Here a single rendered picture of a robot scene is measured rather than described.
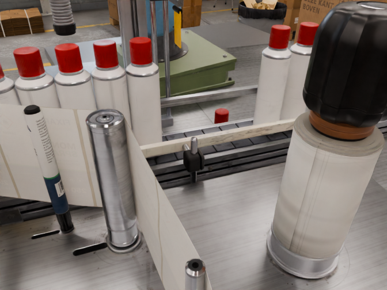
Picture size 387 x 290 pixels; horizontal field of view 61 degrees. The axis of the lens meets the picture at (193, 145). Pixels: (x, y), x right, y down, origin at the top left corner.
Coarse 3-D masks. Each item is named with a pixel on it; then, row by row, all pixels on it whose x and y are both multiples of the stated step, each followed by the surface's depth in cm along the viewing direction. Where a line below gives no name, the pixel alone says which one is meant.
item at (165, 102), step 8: (240, 88) 64; (248, 88) 64; (256, 88) 65; (184, 96) 61; (192, 96) 61; (200, 96) 61; (208, 96) 62; (216, 96) 63; (224, 96) 63; (232, 96) 64; (168, 104) 60; (176, 104) 60; (184, 104) 61
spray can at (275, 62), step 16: (272, 32) 56; (288, 32) 55; (272, 48) 57; (272, 64) 57; (288, 64) 58; (272, 80) 59; (256, 96) 64; (272, 96) 60; (256, 112) 64; (272, 112) 62
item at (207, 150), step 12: (252, 120) 70; (192, 132) 66; (204, 132) 66; (276, 132) 66; (288, 132) 66; (216, 144) 62; (228, 144) 62; (240, 144) 62; (252, 144) 63; (168, 156) 59; (180, 156) 59
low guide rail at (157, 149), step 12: (288, 120) 63; (216, 132) 59; (228, 132) 59; (240, 132) 60; (252, 132) 61; (264, 132) 62; (156, 144) 56; (168, 144) 56; (180, 144) 57; (204, 144) 59
